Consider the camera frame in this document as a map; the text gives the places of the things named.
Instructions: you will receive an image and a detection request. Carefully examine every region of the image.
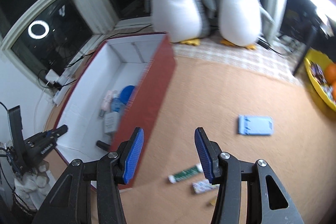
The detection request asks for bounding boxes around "blue phone stand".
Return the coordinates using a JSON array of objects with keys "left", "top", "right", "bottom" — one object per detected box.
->
[{"left": 238, "top": 115, "right": 274, "bottom": 136}]

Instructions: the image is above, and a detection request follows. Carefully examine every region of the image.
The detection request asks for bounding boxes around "red cardboard box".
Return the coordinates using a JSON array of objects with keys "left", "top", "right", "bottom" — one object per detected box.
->
[{"left": 53, "top": 32, "right": 177, "bottom": 191}]

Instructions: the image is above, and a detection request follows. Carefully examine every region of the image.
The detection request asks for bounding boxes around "white power strip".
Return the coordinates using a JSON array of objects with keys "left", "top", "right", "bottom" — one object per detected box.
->
[{"left": 52, "top": 83, "right": 71, "bottom": 106}]

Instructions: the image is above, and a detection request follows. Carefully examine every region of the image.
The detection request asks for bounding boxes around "black lipstick tube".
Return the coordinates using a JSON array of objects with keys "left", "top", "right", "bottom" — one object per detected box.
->
[{"left": 96, "top": 140, "right": 110, "bottom": 152}]

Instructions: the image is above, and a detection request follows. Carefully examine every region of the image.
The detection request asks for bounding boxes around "candy pile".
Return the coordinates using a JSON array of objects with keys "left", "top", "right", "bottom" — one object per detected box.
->
[{"left": 310, "top": 62, "right": 335, "bottom": 102}]

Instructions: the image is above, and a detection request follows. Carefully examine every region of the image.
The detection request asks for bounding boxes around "pink cosmetic bottle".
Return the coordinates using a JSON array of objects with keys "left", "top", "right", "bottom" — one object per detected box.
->
[{"left": 99, "top": 90, "right": 113, "bottom": 118}]

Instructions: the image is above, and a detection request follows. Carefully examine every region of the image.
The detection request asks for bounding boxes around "patterned white lighter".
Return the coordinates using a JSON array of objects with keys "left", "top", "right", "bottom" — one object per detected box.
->
[{"left": 192, "top": 179, "right": 219, "bottom": 194}]

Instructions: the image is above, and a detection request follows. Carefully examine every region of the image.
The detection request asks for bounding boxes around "wooden clothespin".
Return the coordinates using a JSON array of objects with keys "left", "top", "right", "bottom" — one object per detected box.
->
[{"left": 209, "top": 197, "right": 217, "bottom": 206}]

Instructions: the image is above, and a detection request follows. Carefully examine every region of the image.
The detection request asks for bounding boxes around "white usb charger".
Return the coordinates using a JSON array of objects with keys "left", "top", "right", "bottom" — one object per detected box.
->
[{"left": 104, "top": 111, "right": 120, "bottom": 134}]

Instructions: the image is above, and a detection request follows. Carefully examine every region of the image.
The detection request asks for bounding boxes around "yellow fruit bowl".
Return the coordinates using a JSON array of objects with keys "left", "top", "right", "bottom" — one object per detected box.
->
[{"left": 303, "top": 48, "right": 335, "bottom": 111}]

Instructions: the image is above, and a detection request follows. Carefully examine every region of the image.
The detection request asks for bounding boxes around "small plush penguin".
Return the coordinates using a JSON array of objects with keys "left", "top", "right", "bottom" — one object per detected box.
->
[{"left": 218, "top": 0, "right": 274, "bottom": 50}]

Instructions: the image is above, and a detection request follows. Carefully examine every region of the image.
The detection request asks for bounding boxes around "orange fruit back left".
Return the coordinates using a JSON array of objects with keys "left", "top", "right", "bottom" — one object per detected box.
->
[{"left": 323, "top": 63, "right": 336, "bottom": 85}]

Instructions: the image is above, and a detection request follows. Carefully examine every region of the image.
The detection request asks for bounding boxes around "white power adapter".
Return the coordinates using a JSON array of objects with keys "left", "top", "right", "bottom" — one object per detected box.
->
[{"left": 45, "top": 69, "right": 60, "bottom": 84}]

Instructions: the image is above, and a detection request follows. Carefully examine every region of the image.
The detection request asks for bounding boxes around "large plush penguin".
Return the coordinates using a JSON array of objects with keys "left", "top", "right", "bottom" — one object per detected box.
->
[{"left": 145, "top": 0, "right": 217, "bottom": 46}]

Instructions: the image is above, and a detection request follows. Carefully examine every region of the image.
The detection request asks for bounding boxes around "clear blue sanitizer bottle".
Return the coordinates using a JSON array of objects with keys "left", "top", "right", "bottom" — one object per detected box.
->
[{"left": 110, "top": 94, "right": 125, "bottom": 115}]

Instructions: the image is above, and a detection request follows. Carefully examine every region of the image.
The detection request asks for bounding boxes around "green white lip balm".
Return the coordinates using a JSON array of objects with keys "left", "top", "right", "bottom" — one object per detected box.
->
[{"left": 168, "top": 163, "right": 203, "bottom": 184}]

